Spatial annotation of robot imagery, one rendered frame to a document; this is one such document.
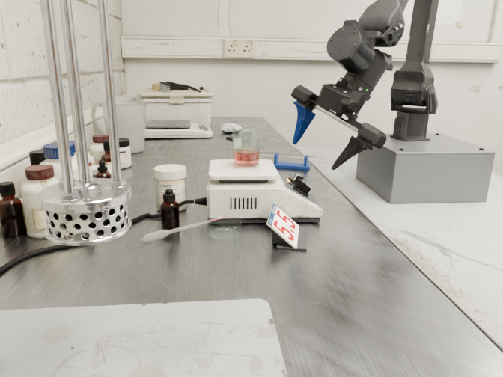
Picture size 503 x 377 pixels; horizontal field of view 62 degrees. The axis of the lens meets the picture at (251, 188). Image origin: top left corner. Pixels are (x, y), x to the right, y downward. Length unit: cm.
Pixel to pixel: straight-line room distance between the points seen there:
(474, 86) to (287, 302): 218
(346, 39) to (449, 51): 174
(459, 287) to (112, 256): 47
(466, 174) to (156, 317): 68
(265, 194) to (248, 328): 31
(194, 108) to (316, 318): 140
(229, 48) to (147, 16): 41
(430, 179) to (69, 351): 71
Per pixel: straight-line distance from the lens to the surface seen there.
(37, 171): 71
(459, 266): 66
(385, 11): 81
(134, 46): 213
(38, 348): 46
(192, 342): 43
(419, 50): 98
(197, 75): 215
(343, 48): 71
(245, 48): 210
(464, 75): 254
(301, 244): 65
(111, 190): 34
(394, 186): 87
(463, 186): 94
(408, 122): 99
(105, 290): 55
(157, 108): 178
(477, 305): 57
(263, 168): 74
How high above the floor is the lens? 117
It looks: 17 degrees down
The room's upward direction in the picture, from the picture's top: 1 degrees clockwise
